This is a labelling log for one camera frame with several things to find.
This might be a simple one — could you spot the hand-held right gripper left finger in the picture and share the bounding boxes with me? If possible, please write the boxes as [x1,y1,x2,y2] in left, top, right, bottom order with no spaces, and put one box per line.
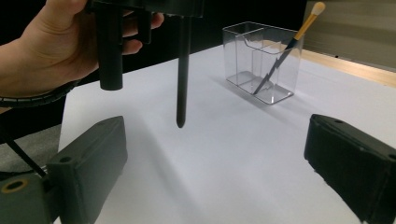
[46,115,129,224]

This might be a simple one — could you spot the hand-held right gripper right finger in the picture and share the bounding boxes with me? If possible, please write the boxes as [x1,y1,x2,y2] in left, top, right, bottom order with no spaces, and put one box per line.
[304,113,396,224]

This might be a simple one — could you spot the black makeup brush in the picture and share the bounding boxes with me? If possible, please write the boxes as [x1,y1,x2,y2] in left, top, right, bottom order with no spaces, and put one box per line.
[176,15,192,129]

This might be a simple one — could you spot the clear plastic organizer box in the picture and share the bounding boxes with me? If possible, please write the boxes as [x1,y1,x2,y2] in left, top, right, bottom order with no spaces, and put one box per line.
[221,21,304,105]

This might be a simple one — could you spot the gold-ferrule makeup brush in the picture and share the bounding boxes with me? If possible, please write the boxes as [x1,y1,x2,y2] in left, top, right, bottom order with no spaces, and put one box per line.
[252,1,327,95]

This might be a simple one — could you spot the black curtain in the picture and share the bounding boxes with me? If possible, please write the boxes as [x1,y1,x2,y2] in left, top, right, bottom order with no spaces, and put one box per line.
[0,0,309,87]

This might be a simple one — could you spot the white table mat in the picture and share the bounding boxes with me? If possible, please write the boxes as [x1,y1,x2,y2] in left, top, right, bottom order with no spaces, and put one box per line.
[54,43,396,224]

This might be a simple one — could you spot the beige desk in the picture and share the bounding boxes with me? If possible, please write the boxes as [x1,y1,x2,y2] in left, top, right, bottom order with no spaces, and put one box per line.
[303,0,396,73]

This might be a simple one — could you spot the left hand-held gripper cable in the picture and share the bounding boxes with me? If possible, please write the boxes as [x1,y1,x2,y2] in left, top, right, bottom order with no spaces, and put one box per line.
[0,78,82,109]

